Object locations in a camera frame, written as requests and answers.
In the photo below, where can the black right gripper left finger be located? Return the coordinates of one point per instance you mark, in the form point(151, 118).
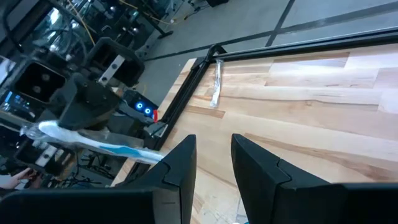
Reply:
point(124, 205)

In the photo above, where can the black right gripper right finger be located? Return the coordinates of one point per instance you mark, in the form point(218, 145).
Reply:
point(295, 202)

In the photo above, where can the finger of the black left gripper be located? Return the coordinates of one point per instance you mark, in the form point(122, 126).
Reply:
point(102, 105)
point(74, 107)

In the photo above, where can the blue toothbrush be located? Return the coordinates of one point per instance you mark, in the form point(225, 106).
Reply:
point(124, 152)

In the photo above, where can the black box blue lights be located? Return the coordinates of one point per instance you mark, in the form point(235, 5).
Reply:
point(141, 107)

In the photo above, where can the black equipment stand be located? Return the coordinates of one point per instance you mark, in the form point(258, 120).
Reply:
point(155, 26)

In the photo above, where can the small red tab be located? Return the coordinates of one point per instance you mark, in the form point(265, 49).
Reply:
point(155, 115)

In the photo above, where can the person's hand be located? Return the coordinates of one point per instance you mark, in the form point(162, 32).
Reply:
point(17, 180)

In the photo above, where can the black metal table frame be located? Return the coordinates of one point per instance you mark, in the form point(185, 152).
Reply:
point(186, 93)

